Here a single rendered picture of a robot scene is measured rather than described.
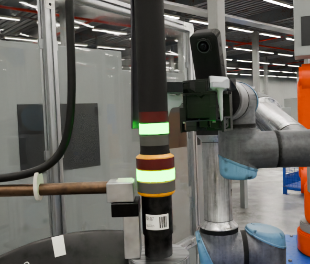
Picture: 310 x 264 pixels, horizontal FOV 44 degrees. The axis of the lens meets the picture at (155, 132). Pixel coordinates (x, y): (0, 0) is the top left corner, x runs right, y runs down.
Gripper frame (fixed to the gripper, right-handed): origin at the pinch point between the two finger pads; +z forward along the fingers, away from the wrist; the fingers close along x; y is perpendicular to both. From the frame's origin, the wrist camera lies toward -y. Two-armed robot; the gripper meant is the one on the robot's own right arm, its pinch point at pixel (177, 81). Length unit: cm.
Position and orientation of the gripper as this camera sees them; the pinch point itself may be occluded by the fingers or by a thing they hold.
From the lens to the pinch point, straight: 50.4
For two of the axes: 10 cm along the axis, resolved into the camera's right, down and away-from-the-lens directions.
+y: 0.4, 10.0, 0.5
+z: -4.4, 0.6, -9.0
